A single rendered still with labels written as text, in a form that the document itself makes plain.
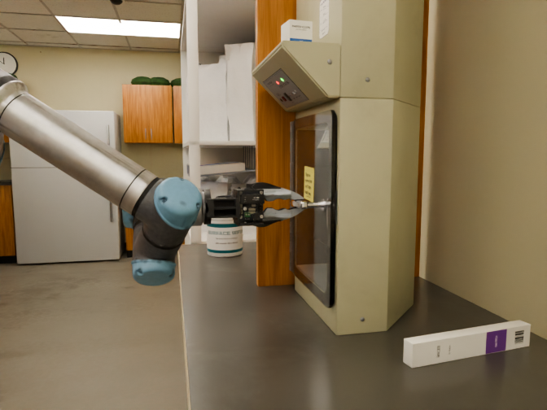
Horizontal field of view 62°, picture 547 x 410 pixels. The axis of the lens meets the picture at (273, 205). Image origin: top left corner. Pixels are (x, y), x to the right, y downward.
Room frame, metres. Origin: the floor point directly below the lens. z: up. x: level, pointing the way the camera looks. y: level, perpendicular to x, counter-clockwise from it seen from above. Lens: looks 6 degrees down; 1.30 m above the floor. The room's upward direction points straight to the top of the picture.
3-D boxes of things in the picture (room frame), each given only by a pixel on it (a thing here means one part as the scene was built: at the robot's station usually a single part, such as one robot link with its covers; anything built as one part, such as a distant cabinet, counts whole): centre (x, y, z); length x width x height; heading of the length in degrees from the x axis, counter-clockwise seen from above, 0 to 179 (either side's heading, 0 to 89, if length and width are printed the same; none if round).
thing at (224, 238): (1.64, 0.18, 1.02); 0.13 x 0.13 x 0.15
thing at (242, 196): (0.92, 0.08, 1.20); 0.12 x 0.09 x 0.08; 103
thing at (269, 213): (0.94, -0.02, 1.18); 0.09 x 0.06 x 0.03; 102
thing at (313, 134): (1.03, -0.08, 1.19); 0.30 x 0.01 x 0.40; 12
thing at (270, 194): (0.94, -0.02, 1.22); 0.09 x 0.06 x 0.03; 103
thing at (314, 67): (1.02, -0.04, 1.46); 0.32 x 0.11 x 0.10; 13
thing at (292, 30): (0.97, -0.05, 1.54); 0.05 x 0.05 x 0.06; 19
